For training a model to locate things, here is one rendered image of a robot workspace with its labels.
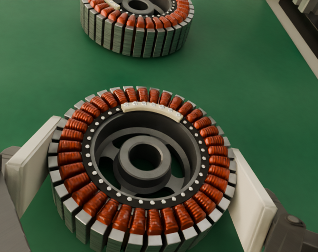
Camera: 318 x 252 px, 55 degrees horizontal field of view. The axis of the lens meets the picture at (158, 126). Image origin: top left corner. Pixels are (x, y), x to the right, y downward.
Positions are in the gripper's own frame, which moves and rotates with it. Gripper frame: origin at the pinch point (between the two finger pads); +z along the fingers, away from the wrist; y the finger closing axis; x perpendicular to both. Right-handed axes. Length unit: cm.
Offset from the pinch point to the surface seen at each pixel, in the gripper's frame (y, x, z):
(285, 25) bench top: 16.3, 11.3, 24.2
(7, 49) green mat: -12.9, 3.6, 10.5
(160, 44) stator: 0.1, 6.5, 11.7
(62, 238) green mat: -3.8, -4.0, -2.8
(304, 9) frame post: 17.3, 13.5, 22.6
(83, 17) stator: -7.4, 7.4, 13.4
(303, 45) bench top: 17.7, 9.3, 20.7
